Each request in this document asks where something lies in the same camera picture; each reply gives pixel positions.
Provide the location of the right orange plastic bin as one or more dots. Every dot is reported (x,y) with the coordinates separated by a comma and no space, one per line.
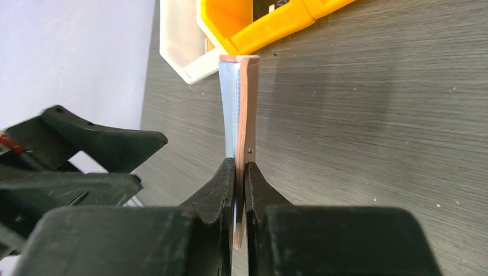
(320,8)

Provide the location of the left orange plastic bin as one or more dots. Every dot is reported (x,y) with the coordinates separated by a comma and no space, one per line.
(231,27)

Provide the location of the white plastic bin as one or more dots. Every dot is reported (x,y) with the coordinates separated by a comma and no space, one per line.
(182,42)

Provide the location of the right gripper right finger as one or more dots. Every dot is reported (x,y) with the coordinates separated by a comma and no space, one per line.
(286,239)

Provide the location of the orange plastic bin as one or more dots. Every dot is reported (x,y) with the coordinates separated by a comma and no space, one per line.
(320,8)
(231,27)

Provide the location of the tan leather card holder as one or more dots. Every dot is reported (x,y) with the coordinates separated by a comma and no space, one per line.
(239,79)

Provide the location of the black card in bin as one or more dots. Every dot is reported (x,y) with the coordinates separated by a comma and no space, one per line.
(264,7)

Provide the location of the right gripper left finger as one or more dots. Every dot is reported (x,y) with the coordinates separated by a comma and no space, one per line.
(193,238)

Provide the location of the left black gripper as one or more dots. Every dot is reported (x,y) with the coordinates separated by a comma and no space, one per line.
(49,141)

